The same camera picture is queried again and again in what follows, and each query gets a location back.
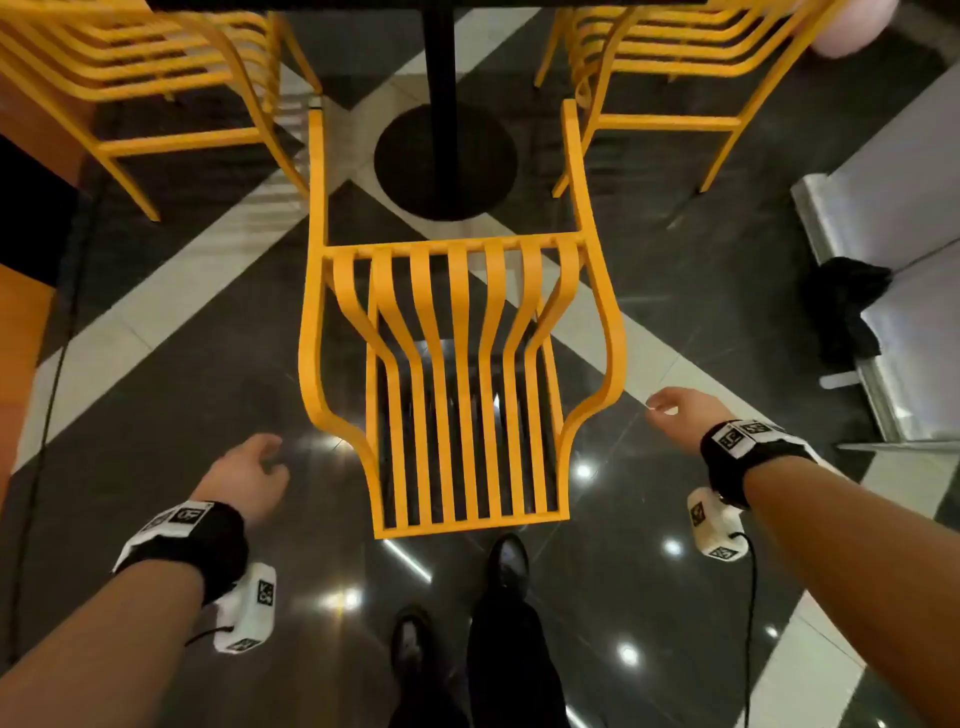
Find person's left hand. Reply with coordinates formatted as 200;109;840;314
190;432;292;528

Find person's right hand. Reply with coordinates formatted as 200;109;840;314
644;386;741;457

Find yellow slatted chair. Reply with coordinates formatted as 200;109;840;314
297;98;628;541

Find stack of yellow chairs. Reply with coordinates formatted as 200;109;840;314
0;0;324;223
533;0;849;200

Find person's left forearm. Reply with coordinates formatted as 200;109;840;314
0;558;206;728

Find person's right forearm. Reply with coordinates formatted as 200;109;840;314
741;455;960;728

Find person's black trousers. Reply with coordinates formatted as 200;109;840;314
386;588;573;728

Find black wristband with markers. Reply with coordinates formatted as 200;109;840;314
112;500;250;606
699;418;820;511

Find black cloth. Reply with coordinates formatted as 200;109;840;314
797;255;895;370

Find black shoe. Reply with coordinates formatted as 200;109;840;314
485;533;532;601
389;605;442;695

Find grey bench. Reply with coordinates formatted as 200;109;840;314
790;59;960;454

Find pale pink balloon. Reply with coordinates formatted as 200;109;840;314
809;0;901;61

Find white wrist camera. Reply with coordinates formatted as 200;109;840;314
212;562;278;655
686;487;751;563

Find black floor cable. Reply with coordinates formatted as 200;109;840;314
4;179;103;665

